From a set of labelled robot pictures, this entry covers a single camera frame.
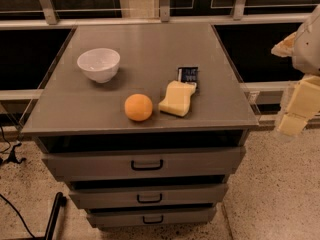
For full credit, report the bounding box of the metal window railing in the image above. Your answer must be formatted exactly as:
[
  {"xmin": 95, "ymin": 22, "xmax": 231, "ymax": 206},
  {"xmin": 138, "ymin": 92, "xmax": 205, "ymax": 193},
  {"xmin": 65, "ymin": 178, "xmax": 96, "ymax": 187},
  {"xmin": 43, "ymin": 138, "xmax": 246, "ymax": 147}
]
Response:
[{"xmin": 0, "ymin": 0, "xmax": 320, "ymax": 29}]

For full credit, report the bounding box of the black stand leg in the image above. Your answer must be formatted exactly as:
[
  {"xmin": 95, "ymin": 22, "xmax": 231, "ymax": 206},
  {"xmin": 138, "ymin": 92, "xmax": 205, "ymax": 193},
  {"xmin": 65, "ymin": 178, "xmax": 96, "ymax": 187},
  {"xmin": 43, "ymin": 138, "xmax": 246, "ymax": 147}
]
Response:
[{"xmin": 43, "ymin": 192, "xmax": 67, "ymax": 240}]

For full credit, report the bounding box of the yellow sponge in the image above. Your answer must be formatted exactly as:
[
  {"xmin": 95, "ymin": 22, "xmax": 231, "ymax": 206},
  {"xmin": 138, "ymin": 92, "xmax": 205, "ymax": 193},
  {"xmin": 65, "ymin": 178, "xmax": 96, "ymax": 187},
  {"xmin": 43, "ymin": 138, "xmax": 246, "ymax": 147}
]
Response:
[{"xmin": 158, "ymin": 81, "xmax": 196, "ymax": 117}]

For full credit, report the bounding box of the dark blue snack packet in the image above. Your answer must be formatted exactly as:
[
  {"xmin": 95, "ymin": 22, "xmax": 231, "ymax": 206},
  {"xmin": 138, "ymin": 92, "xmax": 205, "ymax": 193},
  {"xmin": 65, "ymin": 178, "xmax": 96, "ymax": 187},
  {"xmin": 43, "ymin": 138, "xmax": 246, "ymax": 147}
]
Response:
[{"xmin": 177, "ymin": 67, "xmax": 198, "ymax": 89}]

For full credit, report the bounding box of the grey drawer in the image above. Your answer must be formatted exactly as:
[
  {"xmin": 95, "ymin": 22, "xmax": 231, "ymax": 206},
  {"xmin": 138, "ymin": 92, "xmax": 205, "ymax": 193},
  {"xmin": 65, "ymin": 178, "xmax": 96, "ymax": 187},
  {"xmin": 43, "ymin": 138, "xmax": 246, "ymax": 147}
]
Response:
[
  {"xmin": 87, "ymin": 205, "xmax": 216, "ymax": 228},
  {"xmin": 42, "ymin": 147, "xmax": 246, "ymax": 182},
  {"xmin": 69, "ymin": 184, "xmax": 228, "ymax": 209}
]

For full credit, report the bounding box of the grey drawer cabinet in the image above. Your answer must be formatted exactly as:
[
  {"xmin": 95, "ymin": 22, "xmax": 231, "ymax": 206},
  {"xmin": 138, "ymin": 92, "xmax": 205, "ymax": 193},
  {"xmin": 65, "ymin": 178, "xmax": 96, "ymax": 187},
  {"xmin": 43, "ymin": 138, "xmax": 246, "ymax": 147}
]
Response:
[{"xmin": 23, "ymin": 23, "xmax": 257, "ymax": 215}]

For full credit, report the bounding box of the grey top drawer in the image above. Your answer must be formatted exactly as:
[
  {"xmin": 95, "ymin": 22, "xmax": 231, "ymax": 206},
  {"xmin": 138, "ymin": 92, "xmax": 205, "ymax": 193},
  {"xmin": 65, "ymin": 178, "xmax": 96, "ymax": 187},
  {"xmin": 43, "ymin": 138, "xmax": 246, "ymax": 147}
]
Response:
[{"xmin": 42, "ymin": 147, "xmax": 246, "ymax": 182}]

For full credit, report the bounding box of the small black tripod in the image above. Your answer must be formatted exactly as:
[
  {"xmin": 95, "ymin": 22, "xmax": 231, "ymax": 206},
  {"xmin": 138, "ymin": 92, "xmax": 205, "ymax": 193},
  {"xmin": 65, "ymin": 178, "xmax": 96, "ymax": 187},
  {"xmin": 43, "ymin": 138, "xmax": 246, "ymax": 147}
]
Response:
[{"xmin": 0, "ymin": 142, "xmax": 25, "ymax": 165}]

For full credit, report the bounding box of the black floor cable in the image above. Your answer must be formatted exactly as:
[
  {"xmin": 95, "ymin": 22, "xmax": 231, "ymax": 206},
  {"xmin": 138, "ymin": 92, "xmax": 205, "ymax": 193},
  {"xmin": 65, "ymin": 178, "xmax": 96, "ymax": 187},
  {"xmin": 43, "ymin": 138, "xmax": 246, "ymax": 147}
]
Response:
[{"xmin": 0, "ymin": 192, "xmax": 37, "ymax": 239}]

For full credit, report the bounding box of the grey bottom drawer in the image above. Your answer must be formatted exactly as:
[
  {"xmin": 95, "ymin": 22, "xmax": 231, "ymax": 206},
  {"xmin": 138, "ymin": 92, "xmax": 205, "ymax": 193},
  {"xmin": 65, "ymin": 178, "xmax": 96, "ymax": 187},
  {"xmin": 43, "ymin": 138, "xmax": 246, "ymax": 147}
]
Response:
[{"xmin": 87, "ymin": 205, "xmax": 216, "ymax": 228}]

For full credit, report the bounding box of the grey middle drawer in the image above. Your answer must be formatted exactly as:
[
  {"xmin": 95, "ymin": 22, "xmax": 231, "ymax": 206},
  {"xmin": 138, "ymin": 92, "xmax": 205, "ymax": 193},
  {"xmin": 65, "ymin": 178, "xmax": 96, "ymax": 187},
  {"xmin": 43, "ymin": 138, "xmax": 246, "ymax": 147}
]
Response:
[{"xmin": 69, "ymin": 184, "xmax": 228, "ymax": 209}]

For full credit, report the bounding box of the white ceramic bowl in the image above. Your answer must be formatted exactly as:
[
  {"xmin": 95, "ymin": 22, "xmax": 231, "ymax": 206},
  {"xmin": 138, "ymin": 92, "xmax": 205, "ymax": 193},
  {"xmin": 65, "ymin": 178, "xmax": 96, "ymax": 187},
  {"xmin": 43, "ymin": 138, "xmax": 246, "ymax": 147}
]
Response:
[{"xmin": 77, "ymin": 48, "xmax": 120, "ymax": 83}]

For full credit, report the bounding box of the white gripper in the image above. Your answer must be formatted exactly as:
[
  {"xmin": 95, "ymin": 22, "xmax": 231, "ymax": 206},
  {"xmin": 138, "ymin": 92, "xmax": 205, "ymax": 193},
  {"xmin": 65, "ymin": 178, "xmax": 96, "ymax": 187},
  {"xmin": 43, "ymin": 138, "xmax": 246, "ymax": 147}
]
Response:
[{"xmin": 271, "ymin": 5, "xmax": 320, "ymax": 137}]

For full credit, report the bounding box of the orange fruit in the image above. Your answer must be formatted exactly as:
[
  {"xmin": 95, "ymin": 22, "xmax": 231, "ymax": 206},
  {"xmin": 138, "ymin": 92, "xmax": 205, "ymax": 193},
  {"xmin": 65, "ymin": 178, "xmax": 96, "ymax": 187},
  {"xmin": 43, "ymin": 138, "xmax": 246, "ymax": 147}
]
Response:
[{"xmin": 125, "ymin": 94, "xmax": 153, "ymax": 122}]

